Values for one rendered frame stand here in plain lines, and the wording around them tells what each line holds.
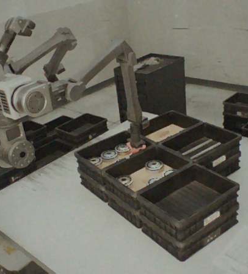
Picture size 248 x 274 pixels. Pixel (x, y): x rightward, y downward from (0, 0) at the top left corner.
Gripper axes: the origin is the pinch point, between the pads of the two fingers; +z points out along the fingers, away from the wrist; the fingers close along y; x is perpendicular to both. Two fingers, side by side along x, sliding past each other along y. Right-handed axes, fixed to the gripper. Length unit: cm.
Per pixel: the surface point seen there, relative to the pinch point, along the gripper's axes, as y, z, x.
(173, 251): -64, 15, 23
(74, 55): 342, 17, -114
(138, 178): -17.6, 4.6, 10.6
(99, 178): -6.9, 2.5, 29.1
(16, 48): 319, -14, -27
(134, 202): -37.5, 2.3, 26.5
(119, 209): -22.9, 14.4, 27.4
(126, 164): -10.7, -2.4, 13.6
